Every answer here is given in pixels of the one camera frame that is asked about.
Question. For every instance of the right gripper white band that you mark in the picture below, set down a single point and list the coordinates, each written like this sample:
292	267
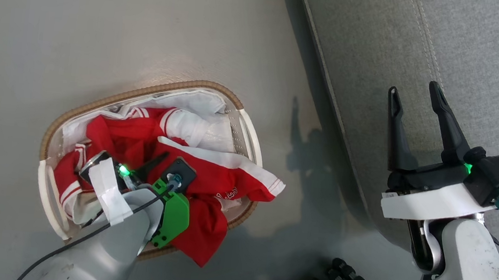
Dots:
433	201

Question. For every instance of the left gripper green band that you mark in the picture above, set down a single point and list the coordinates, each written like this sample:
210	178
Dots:
175	218

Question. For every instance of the red jersey with white trim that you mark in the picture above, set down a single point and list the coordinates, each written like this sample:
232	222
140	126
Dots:
222	179

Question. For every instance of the white basket with brown rim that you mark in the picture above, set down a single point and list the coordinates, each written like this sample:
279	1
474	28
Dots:
57	120

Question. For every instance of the white tape strip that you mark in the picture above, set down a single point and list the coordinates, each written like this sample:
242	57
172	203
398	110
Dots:
109	195

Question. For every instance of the grey fabric sofa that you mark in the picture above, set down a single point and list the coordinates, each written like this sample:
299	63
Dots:
424	61

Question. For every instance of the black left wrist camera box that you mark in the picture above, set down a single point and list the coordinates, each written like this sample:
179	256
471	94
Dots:
186	170

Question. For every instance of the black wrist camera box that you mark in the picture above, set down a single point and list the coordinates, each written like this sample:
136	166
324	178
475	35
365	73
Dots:
498	178
186	170

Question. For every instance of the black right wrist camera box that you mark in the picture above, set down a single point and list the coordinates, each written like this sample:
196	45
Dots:
498	178

